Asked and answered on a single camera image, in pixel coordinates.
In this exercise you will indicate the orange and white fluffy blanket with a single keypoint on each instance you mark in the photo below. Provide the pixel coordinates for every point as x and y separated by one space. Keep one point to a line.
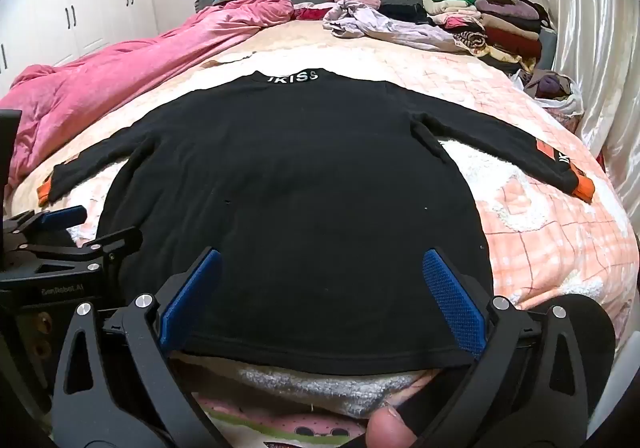
550 238

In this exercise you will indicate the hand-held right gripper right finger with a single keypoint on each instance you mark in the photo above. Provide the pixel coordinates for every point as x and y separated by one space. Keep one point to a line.
452 298

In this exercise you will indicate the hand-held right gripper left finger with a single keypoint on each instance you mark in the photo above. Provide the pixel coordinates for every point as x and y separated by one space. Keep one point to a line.
192 298

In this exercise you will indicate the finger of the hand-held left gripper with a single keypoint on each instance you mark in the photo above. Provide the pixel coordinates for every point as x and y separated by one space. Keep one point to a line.
107 243
62 217

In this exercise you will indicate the white satin curtain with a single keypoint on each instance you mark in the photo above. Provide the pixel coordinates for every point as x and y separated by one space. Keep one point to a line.
600 27

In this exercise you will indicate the pink quilt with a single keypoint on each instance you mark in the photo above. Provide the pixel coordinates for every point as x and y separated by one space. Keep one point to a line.
100 87

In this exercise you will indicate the crumpled lilac garment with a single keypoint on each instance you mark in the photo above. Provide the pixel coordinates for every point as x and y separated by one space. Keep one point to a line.
370 25

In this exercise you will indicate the black sweater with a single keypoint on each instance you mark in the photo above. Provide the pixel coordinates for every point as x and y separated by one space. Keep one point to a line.
300 203

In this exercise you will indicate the watermelon print cloth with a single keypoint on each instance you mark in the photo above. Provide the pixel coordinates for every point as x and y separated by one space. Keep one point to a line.
280 428

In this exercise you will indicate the plastic bag of clothes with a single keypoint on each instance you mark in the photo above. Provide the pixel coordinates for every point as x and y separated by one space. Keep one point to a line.
550 87

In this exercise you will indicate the grey fuzzy cloth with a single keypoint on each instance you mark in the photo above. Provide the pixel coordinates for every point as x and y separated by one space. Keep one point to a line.
325 388

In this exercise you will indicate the person's right hand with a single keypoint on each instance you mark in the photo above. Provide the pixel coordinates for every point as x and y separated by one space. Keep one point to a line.
390 430

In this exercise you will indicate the beige bedsheet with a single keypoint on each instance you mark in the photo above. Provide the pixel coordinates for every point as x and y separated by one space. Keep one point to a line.
300 35

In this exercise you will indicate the dark red garment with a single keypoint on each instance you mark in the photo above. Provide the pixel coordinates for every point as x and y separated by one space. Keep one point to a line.
312 12

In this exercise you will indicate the pile of folded clothes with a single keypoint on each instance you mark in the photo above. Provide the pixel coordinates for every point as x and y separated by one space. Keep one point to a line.
505 27

